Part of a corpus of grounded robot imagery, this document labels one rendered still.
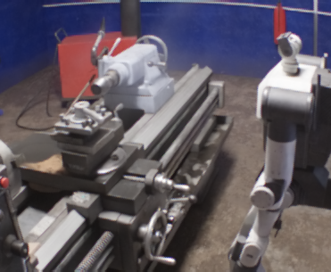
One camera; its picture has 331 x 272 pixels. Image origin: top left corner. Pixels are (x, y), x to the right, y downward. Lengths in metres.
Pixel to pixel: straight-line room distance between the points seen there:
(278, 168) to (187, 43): 4.76
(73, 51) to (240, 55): 2.23
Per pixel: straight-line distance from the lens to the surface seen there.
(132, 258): 1.76
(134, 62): 2.32
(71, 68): 4.77
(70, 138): 1.64
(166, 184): 1.66
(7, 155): 1.42
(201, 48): 5.89
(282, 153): 1.23
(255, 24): 5.65
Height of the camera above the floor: 1.77
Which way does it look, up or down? 26 degrees down
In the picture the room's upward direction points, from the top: 3 degrees counter-clockwise
